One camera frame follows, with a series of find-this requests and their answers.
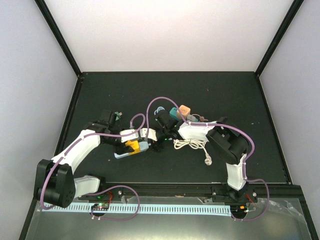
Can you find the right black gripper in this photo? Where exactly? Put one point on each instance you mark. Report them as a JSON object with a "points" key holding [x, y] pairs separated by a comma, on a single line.
{"points": [[155, 148]]}

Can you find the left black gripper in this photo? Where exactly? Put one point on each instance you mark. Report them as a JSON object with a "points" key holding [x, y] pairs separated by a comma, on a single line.
{"points": [[125, 149]]}

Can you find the light blue power strip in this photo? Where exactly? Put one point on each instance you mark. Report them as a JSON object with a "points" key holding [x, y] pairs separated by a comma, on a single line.
{"points": [[123, 155]]}

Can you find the yellow cube socket adapter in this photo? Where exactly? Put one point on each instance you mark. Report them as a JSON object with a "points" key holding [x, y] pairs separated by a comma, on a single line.
{"points": [[134, 144]]}

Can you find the green cube plug adapter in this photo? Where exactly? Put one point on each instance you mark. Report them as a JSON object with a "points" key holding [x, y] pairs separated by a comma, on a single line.
{"points": [[118, 115]]}

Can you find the teal power strip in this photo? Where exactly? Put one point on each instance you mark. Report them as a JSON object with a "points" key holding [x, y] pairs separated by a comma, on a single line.
{"points": [[173, 113]]}

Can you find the white usb charger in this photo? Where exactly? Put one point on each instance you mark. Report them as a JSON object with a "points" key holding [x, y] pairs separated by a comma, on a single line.
{"points": [[191, 118]]}

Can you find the peach dragon cube adapter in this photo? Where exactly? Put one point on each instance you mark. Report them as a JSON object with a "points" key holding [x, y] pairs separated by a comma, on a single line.
{"points": [[183, 112]]}

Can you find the light blue plug adapter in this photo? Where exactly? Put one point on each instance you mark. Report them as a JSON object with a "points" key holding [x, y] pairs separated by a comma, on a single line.
{"points": [[143, 146]]}

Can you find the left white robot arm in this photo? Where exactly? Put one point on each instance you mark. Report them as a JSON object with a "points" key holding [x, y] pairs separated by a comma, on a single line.
{"points": [[55, 183]]}

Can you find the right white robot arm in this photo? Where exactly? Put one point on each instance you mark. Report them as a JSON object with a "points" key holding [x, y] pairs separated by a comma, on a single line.
{"points": [[231, 145]]}

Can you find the left small circuit board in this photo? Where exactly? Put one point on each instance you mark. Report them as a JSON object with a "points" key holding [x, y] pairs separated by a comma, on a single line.
{"points": [[100, 207]]}

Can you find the small circuit board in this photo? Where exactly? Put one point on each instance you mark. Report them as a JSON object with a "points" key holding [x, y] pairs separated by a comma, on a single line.
{"points": [[100, 207], [239, 209]]}

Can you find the right small circuit board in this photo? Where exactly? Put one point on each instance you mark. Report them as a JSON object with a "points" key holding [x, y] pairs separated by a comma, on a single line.
{"points": [[239, 209]]}

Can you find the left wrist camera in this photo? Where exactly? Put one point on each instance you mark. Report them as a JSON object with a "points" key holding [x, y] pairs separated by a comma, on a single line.
{"points": [[129, 135]]}

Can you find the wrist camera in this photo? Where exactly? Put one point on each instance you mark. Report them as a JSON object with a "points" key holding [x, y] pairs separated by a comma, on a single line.
{"points": [[148, 133], [129, 135]]}

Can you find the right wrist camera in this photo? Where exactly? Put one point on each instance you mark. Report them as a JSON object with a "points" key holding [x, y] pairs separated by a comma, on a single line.
{"points": [[148, 133]]}

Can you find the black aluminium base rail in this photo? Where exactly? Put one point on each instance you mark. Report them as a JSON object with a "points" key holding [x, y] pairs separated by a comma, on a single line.
{"points": [[219, 192]]}

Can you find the light blue slotted cable duct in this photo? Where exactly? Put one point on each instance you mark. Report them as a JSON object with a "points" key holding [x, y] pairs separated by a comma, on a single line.
{"points": [[150, 209]]}

